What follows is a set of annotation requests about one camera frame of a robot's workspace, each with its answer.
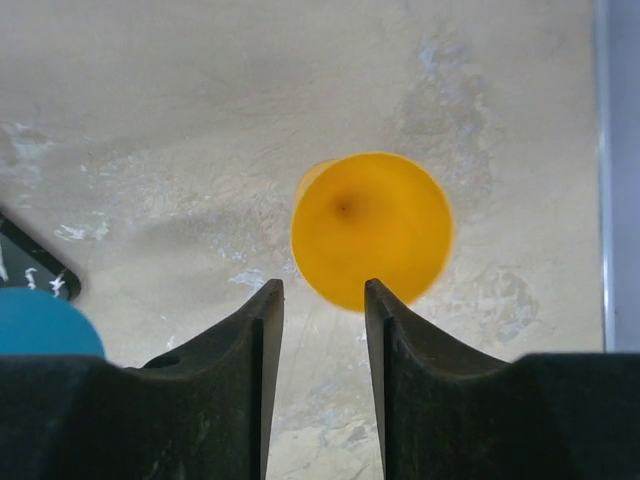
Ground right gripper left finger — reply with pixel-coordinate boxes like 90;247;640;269
1;279;284;479

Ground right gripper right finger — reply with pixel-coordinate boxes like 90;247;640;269
364;279;639;479

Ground blue wine glass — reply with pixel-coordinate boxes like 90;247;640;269
1;288;105;358

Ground yellow wine glass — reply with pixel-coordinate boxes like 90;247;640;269
290;152;455;312

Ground gold wine glass rack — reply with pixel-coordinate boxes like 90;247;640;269
1;214;81;301

